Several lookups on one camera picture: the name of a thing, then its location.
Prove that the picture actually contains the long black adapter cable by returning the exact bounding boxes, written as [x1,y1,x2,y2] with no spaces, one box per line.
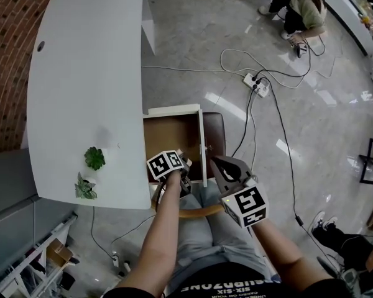
[256,76,343,273]

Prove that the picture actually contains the white drawer wooden inside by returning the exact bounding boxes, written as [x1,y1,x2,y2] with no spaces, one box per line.
[142,104,208,188]

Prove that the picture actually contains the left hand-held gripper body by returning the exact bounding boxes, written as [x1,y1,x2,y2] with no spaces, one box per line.
[146,150,193,198]

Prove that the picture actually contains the wooden chair brown seat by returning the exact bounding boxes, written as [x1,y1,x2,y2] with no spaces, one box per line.
[150,112,228,219]

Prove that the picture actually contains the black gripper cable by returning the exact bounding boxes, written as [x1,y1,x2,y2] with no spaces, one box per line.
[231,87,259,179]

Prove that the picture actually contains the white metal rack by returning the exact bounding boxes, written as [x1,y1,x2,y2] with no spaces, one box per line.
[0,212,78,298]

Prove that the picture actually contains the person's grey shorts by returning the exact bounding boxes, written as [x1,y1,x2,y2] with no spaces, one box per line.
[167,184,280,279]

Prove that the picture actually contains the black charger cable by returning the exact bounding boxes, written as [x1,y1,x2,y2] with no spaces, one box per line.
[90,206,116,257]

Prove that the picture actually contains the white desk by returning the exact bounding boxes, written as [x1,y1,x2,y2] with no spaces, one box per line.
[26,0,156,210]

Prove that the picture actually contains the grey refrigerator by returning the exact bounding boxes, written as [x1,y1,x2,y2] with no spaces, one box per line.
[0,147,78,232]

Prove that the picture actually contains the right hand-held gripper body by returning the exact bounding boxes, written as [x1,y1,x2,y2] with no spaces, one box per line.
[219,174,270,228]

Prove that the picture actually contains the person's black t-shirt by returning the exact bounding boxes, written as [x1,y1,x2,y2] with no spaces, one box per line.
[102,261,358,298]

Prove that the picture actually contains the pale leafy potted plant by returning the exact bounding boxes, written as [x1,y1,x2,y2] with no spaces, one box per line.
[74,171,98,200]

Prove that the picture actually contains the green succulent plant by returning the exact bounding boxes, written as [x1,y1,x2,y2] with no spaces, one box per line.
[83,147,106,171]

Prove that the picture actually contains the white window bench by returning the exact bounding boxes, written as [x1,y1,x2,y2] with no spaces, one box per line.
[310,0,373,89]

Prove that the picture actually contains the person's right forearm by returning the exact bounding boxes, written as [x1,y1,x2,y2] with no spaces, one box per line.
[250,223,315,288]

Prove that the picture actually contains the cardboard box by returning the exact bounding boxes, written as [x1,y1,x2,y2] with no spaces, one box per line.
[46,239,74,268]

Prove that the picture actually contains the white power strip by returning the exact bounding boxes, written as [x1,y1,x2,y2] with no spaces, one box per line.
[242,72,270,98]

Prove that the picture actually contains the black metal stand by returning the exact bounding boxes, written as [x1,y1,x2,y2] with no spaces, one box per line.
[359,113,373,184]

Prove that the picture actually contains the looped white cable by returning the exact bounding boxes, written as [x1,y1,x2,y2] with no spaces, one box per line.
[219,48,311,89]

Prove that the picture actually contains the person's left forearm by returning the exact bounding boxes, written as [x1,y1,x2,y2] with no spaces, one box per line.
[107,171,183,298]

